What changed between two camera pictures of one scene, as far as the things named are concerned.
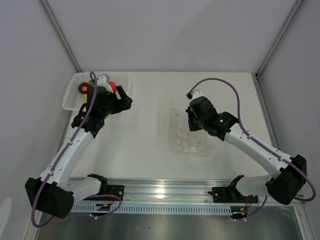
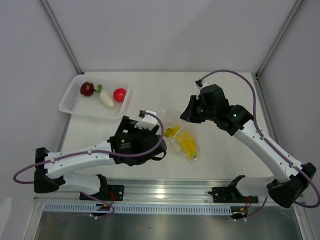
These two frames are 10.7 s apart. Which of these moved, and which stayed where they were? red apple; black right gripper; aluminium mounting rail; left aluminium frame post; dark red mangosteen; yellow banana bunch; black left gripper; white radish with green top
Moved: white radish with green top; red apple; black right gripper; black left gripper; yellow banana bunch
Stayed: dark red mangosteen; left aluminium frame post; aluminium mounting rail
